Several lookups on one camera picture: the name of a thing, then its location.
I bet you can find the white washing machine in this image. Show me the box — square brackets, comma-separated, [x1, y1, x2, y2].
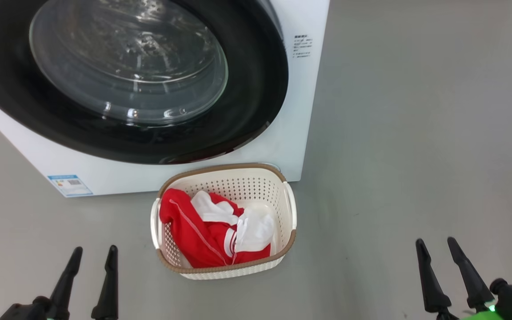
[0, 0, 331, 198]

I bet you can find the red and white garment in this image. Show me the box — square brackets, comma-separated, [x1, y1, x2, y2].
[159, 188, 278, 269]

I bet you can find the printed text sticker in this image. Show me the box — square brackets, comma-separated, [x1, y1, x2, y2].
[293, 34, 314, 59]

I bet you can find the blue energy label sticker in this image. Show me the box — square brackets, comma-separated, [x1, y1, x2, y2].
[47, 174, 94, 197]

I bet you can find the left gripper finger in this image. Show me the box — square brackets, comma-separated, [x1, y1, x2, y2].
[90, 245, 119, 320]
[49, 246, 84, 320]

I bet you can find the cream perforated laundry basket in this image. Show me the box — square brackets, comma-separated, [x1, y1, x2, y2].
[150, 163, 298, 281]

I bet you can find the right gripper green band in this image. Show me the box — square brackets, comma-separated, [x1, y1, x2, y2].
[415, 236, 504, 320]

